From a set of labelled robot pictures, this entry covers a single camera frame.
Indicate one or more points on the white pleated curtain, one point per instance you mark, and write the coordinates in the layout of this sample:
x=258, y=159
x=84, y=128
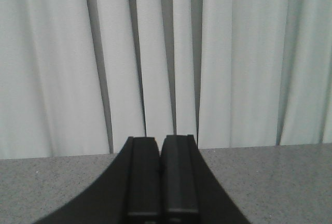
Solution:
x=80, y=76

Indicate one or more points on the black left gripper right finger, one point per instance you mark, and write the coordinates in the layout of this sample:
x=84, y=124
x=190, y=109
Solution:
x=190, y=191

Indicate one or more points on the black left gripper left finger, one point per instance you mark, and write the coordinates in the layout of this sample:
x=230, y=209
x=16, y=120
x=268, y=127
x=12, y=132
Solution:
x=128, y=191

